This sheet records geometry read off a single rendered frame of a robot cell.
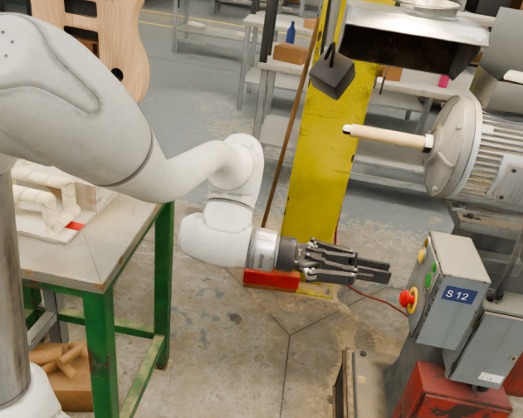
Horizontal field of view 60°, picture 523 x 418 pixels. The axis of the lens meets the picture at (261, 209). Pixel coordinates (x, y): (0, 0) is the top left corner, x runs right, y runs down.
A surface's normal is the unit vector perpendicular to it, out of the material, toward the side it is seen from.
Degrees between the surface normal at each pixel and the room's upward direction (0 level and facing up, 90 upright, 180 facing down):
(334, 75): 51
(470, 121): 42
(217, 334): 0
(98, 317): 90
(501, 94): 90
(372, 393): 24
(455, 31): 38
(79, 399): 90
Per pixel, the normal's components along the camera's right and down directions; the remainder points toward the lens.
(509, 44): -0.14, 0.51
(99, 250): 0.13, -0.84
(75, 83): 0.86, 0.13
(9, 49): -0.05, -0.23
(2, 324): 0.80, 0.39
